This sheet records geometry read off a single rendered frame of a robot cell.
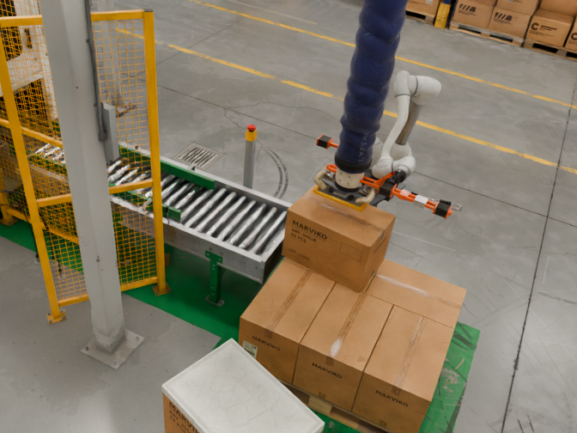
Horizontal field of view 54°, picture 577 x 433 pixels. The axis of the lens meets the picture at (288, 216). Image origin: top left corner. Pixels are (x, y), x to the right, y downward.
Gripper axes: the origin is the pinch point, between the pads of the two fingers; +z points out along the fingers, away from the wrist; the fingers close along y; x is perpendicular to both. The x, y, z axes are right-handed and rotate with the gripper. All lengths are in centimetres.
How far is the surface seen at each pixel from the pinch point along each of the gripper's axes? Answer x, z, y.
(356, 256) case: 5.0, 21.1, 40.8
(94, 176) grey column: 128, 110, -18
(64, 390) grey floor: 134, 150, 124
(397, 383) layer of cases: -48, 75, 69
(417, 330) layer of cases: -45, 30, 69
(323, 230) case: 30.3, 19.6, 33.0
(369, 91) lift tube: 22, 9, -62
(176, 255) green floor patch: 153, 12, 123
